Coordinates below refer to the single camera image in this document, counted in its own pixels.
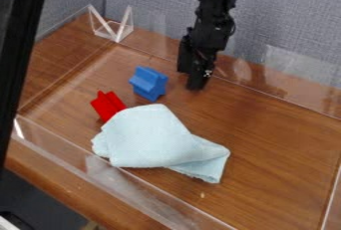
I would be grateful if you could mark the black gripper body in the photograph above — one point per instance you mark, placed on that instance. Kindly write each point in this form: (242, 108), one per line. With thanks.
(208, 33)

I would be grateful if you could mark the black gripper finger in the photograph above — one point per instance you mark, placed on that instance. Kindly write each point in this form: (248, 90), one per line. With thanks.
(199, 74)
(184, 56)

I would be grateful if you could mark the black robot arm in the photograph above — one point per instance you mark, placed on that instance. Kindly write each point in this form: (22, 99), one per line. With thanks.
(215, 6)

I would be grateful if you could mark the light blue cloth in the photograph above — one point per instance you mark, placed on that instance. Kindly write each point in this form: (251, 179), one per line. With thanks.
(144, 137)

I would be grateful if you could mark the blue plastic block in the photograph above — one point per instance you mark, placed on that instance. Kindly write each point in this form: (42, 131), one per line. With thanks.
(148, 83)

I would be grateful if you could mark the red plastic block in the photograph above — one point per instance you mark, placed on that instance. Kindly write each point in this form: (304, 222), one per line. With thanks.
(107, 104)

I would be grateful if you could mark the clear acrylic corner bracket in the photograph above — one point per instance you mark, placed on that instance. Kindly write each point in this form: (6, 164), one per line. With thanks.
(112, 30)

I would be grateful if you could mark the clear acrylic enclosure wall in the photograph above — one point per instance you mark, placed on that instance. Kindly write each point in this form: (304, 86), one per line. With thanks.
(275, 119)

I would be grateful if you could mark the black vertical post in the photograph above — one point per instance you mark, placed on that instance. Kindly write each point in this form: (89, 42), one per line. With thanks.
(18, 22)

